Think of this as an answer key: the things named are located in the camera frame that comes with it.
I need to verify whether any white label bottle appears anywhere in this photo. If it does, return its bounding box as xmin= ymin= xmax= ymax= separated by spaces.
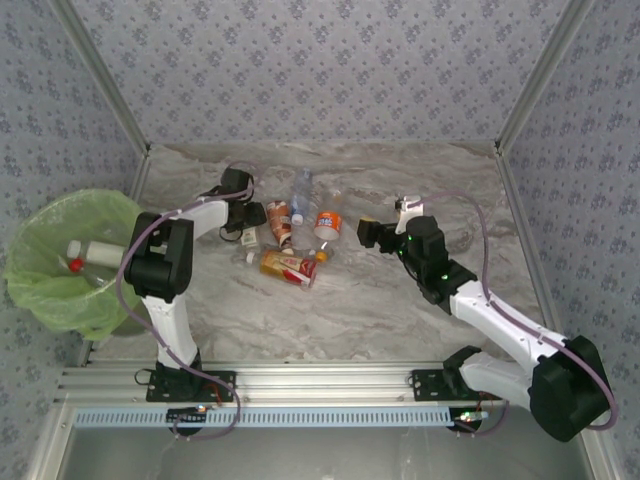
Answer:
xmin=234 ymin=224 xmax=262 ymax=264

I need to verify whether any white bottle with white cap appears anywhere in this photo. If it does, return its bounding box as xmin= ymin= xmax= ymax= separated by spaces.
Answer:
xmin=66 ymin=239 xmax=126 ymax=267

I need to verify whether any green plastic bin liner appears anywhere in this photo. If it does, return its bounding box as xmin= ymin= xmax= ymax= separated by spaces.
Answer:
xmin=2 ymin=188 xmax=144 ymax=341

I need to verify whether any brown coffee drink bottle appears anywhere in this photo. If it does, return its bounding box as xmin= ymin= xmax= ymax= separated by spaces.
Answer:
xmin=264 ymin=199 xmax=296 ymax=250

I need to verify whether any clear bottle with orange label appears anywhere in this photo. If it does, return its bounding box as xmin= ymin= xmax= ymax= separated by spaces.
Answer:
xmin=313 ymin=188 xmax=347 ymax=241

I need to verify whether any clear bottle with orange cap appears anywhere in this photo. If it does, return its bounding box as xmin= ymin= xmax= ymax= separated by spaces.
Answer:
xmin=304 ymin=238 xmax=337 ymax=265

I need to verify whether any clear water bottle white cap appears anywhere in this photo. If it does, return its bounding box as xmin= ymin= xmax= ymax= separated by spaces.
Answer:
xmin=289 ymin=167 xmax=322 ymax=226

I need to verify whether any yellow and red tea bottle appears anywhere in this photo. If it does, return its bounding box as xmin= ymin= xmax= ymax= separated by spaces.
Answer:
xmin=258 ymin=249 xmax=320 ymax=290

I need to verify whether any grey metal lower shelf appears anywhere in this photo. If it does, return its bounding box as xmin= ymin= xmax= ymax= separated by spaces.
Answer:
xmin=54 ymin=405 xmax=601 ymax=480

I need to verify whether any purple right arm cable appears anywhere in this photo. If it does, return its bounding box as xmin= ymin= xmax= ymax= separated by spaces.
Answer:
xmin=412 ymin=190 xmax=620 ymax=441

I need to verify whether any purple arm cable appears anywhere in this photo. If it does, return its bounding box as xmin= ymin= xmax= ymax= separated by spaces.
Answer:
xmin=412 ymin=190 xmax=620 ymax=441
xmin=115 ymin=160 xmax=259 ymax=442

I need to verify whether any aluminium table side rail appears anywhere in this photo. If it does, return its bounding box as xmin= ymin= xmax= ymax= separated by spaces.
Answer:
xmin=74 ymin=149 xmax=154 ymax=369
xmin=494 ymin=144 xmax=574 ymax=365

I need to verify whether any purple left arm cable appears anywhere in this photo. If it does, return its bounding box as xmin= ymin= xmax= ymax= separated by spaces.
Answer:
xmin=115 ymin=160 xmax=259 ymax=442

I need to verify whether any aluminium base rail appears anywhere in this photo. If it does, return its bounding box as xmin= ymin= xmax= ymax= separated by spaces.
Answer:
xmin=57 ymin=360 xmax=599 ymax=406

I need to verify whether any slotted pale blue cable duct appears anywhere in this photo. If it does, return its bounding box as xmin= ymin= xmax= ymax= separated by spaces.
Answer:
xmin=74 ymin=405 xmax=456 ymax=429

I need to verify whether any aluminium frame post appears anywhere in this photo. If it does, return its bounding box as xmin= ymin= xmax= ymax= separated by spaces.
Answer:
xmin=49 ymin=0 xmax=152 ymax=157
xmin=493 ymin=0 xmax=596 ymax=157

